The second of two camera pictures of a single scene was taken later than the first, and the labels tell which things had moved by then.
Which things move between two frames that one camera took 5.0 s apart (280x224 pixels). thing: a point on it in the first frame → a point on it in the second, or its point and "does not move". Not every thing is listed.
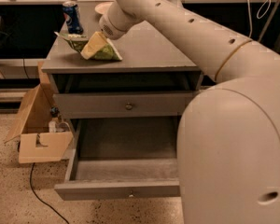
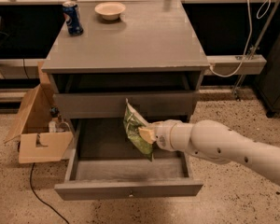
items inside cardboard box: (57, 124) does not move
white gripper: (110, 29) → (162, 136)
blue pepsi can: (73, 16) does not move
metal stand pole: (273, 14) does not move
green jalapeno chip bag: (107, 52) → (133, 120)
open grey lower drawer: (123, 158) does not move
